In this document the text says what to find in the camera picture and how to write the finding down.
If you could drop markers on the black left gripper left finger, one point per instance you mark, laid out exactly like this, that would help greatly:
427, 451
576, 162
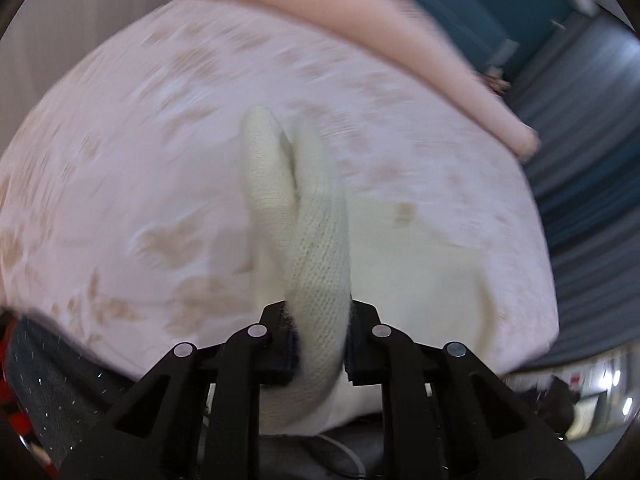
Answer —
195, 415

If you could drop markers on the cream knit cardigan red buttons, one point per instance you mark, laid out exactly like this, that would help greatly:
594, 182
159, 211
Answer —
318, 248

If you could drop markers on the pink floral bed blanket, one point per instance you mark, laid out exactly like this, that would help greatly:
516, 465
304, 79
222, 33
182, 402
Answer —
124, 222

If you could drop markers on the dark dotted trouser leg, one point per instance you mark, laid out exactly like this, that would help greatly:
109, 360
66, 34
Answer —
63, 394

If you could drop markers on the white panelled wardrobe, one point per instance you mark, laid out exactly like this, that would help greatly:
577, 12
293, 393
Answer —
41, 40

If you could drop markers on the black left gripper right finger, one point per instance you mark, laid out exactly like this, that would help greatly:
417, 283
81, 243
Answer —
446, 415

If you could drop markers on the blue upholstered headboard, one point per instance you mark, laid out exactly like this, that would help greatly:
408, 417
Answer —
500, 33

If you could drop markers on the rolled pink duvet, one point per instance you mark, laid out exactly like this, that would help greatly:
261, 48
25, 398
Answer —
406, 35

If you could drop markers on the grey pleated curtain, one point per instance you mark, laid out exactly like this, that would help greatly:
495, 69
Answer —
580, 92

